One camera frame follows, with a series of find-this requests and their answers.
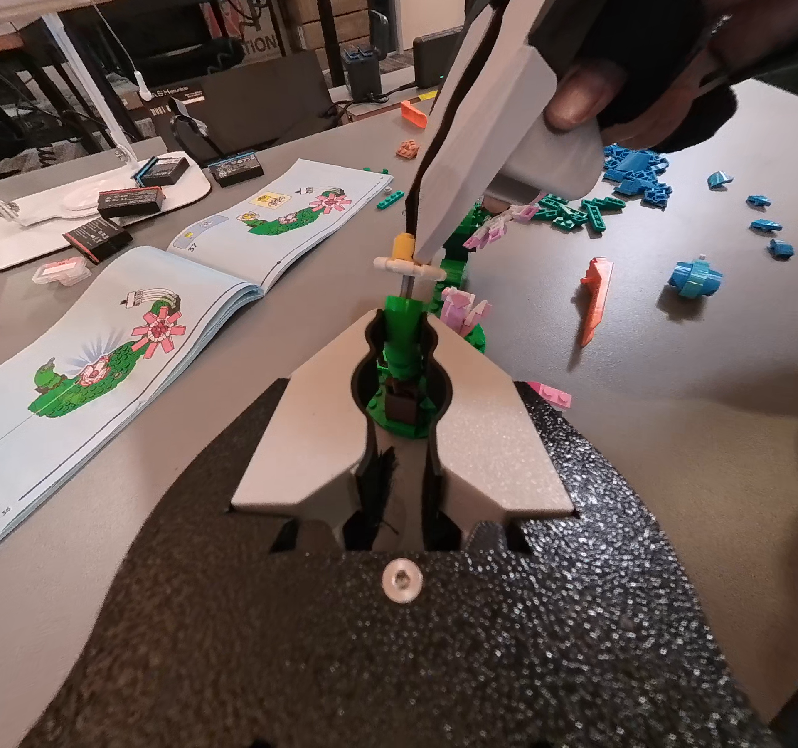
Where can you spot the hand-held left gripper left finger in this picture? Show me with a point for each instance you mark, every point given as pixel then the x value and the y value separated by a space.
pixel 299 448

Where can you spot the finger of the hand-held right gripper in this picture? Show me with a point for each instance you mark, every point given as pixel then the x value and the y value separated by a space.
pixel 486 124
pixel 452 68

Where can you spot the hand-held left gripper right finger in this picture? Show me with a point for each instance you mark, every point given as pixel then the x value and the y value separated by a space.
pixel 499 448

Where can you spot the round green lego stem model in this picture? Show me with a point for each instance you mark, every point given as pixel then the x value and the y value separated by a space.
pixel 402 336

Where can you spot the yellow white lego daisy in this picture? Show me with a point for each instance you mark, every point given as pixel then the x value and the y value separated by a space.
pixel 408 255

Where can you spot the lego instruction booklet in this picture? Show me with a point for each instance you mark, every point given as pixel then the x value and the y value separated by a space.
pixel 93 436

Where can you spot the pile of teal lego plates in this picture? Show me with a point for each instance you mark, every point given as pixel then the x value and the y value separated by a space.
pixel 580 211

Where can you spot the orange curved lego piece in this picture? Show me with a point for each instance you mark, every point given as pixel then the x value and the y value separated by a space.
pixel 414 115

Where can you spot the light pink lego plate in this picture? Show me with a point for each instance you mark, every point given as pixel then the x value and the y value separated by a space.
pixel 552 395

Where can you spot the pile of blue lego pieces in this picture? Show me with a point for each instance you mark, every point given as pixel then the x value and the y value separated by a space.
pixel 636 171

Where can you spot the narrow single teal lego plate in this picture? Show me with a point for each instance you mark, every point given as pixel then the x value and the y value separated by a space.
pixel 388 200

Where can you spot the single blue lego slope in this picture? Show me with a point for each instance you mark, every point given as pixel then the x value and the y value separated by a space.
pixel 720 180
pixel 780 248
pixel 765 225
pixel 759 201

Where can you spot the blue round lego assembly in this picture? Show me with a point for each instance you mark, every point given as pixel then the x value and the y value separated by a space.
pixel 695 277

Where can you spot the black power box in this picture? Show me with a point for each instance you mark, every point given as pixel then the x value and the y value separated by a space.
pixel 436 59

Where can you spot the black battery charger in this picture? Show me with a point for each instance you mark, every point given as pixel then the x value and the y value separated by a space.
pixel 361 71

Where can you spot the orange brick separator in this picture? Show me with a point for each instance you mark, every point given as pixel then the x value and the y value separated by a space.
pixel 595 299

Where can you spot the black carrying case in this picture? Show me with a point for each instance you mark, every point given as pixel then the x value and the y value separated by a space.
pixel 249 105

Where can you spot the black battery blue edge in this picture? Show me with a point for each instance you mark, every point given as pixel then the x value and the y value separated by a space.
pixel 235 168
pixel 163 171

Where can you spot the white tray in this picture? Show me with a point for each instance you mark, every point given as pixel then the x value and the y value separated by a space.
pixel 181 186

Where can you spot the black battery red edge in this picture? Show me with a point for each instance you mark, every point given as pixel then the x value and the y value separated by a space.
pixel 131 202
pixel 96 240

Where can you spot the clear memory card case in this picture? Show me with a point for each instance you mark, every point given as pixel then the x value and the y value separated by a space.
pixel 59 271

